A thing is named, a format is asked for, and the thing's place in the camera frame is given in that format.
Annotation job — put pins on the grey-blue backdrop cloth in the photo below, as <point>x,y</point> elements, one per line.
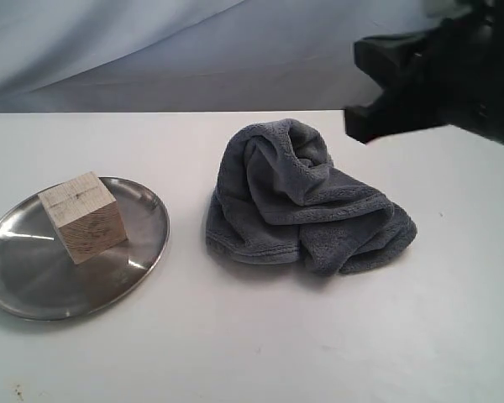
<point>190,56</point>

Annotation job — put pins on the light wooden cube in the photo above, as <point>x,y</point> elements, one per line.
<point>85,216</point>

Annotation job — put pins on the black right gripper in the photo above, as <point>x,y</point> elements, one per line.
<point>462,85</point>

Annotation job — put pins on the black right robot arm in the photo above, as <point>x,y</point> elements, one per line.
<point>483,12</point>

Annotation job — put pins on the grey fleece towel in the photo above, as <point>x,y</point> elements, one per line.
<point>279,199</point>

